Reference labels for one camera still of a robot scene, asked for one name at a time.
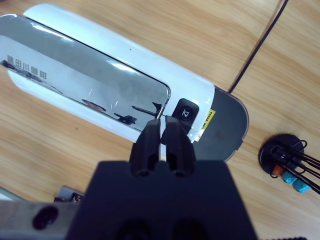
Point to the white capsule coffee machine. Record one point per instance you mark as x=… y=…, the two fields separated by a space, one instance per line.
x=100 y=62

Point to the orange coffee capsule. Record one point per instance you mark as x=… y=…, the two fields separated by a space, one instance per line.
x=277 y=171

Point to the grey mount plate, black post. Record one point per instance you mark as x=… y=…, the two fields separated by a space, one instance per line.
x=66 y=192

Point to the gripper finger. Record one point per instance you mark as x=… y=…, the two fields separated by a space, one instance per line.
x=178 y=147
x=147 y=145

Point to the blue coffee capsule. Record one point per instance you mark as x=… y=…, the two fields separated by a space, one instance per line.
x=301 y=187
x=288 y=178

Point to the black capsule holder with rods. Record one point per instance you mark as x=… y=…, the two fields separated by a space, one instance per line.
x=287 y=142

